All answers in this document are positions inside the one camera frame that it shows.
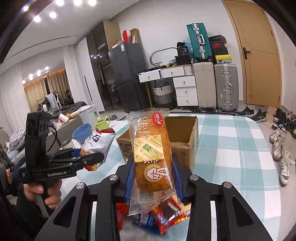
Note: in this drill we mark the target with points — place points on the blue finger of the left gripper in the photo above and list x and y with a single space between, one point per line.
64 154

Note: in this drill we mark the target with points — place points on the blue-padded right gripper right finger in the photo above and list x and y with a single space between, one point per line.
235 218

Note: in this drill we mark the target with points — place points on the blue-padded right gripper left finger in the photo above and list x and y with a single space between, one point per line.
72 219

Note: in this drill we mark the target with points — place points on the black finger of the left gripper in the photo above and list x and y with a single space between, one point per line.
89 162

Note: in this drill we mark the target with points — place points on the white chip bag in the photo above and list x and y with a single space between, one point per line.
97 142

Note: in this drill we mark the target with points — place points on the packaged bread roll snack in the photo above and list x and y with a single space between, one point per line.
152 157

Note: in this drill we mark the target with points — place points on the cardboard SF Express box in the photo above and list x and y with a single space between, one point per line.
184 138

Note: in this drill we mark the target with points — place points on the person's left hand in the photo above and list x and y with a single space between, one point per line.
54 193

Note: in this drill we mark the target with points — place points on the blue plastic bowl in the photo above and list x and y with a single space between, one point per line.
82 133

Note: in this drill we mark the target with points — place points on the green watering can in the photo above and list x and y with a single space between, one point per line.
103 123

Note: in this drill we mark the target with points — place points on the red snack packet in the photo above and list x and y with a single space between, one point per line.
169 213

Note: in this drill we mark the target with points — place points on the checked teal tablecloth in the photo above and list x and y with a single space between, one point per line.
230 148

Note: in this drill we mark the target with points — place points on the white sneakers pile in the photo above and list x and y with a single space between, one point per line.
283 152

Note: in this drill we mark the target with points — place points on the woven laundry basket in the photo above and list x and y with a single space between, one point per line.
164 96

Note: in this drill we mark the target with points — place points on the black refrigerator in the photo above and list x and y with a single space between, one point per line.
127 61

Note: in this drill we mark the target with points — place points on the black sneaker pair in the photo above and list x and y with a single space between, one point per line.
258 117

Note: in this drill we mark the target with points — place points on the dark glass cabinet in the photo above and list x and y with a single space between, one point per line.
100 41

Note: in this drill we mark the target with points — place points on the white drawer desk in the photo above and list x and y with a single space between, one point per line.
183 80

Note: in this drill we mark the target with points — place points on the beige suitcase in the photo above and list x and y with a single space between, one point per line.
205 84

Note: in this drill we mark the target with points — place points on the silver aluminium suitcase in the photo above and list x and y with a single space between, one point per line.
226 78

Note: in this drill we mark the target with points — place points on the wooden door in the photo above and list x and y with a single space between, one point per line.
259 53

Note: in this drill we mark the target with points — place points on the teal suitcase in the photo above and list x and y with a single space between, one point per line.
199 41

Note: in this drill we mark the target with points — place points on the stack of shoe boxes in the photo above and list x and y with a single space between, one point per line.
219 50

